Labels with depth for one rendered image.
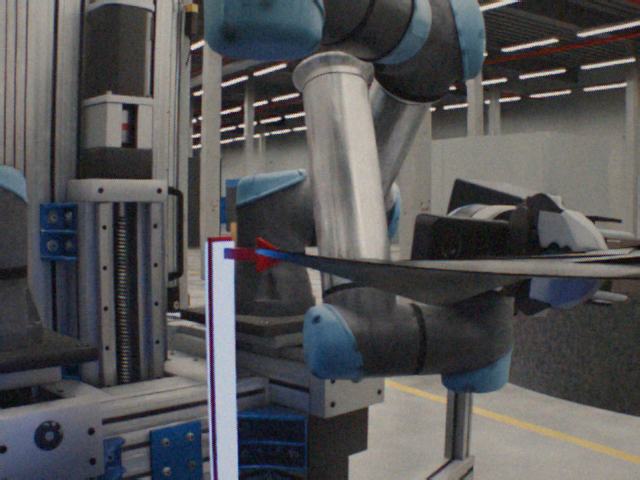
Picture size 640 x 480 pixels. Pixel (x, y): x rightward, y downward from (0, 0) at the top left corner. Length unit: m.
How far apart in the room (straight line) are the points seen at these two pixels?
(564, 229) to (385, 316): 0.26
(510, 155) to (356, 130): 9.97
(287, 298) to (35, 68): 0.53
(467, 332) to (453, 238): 0.19
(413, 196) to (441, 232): 6.74
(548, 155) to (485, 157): 1.20
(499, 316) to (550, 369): 1.88
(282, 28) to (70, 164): 0.78
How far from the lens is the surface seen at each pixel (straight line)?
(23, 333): 0.94
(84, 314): 1.13
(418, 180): 7.34
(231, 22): 0.44
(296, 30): 0.44
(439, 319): 0.74
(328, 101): 0.81
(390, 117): 1.01
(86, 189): 1.10
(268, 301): 1.17
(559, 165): 10.51
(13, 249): 0.94
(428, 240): 0.57
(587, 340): 2.51
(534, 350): 2.68
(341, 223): 0.74
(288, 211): 1.18
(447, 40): 0.90
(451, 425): 1.04
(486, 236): 0.61
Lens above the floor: 1.22
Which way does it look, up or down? 3 degrees down
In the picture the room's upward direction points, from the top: straight up
